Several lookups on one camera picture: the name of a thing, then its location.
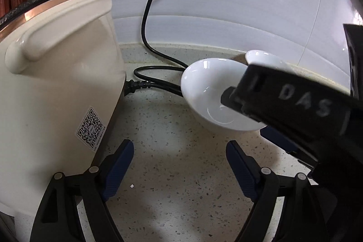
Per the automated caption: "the plain white bowl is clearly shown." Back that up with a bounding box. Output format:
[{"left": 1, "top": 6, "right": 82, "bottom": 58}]
[{"left": 180, "top": 58, "right": 266, "bottom": 134}]

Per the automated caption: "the red band white bowl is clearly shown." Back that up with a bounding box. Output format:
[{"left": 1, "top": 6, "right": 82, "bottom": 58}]
[{"left": 245, "top": 50, "right": 292, "bottom": 71}]

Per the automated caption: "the black power cable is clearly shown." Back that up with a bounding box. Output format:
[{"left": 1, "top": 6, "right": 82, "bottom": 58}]
[{"left": 124, "top": 0, "right": 192, "bottom": 98}]

